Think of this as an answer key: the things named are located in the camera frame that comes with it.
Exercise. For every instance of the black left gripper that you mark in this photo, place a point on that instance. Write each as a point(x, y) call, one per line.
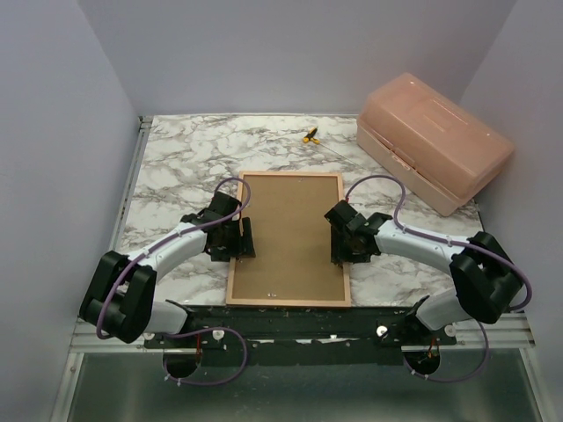
point(224, 255)

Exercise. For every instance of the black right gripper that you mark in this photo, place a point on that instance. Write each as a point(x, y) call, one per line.
point(339, 252)

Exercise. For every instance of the brown frame backing board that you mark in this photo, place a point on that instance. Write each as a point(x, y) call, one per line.
point(290, 233)

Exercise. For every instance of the pink wooden picture frame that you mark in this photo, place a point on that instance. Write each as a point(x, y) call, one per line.
point(347, 272)

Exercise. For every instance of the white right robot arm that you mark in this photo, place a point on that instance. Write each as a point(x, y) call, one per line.
point(485, 281)

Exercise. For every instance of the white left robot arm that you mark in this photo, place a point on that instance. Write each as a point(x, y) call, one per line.
point(119, 301)

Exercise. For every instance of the pink translucent plastic box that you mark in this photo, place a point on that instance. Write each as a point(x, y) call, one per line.
point(440, 152)

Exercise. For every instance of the yellow black T-handle hex key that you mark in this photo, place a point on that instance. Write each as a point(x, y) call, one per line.
point(315, 143)

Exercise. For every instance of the aluminium extrusion frame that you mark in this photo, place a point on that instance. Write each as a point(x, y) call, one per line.
point(107, 212)

